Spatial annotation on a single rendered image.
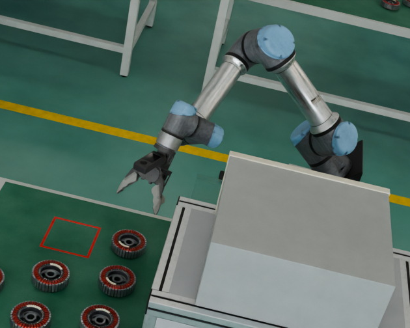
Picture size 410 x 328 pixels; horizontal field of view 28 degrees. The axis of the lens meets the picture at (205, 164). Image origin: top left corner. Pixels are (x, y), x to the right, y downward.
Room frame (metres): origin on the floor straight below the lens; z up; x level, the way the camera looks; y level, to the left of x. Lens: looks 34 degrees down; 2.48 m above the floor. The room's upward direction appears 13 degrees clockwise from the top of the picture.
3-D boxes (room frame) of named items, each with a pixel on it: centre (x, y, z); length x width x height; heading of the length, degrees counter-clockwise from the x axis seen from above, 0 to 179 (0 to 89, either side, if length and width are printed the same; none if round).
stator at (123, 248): (2.02, 0.18, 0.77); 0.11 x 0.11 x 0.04
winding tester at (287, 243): (1.63, -0.27, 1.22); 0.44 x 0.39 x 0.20; 89
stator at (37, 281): (1.79, 0.38, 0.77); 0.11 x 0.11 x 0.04
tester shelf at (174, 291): (1.63, -0.28, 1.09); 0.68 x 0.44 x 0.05; 89
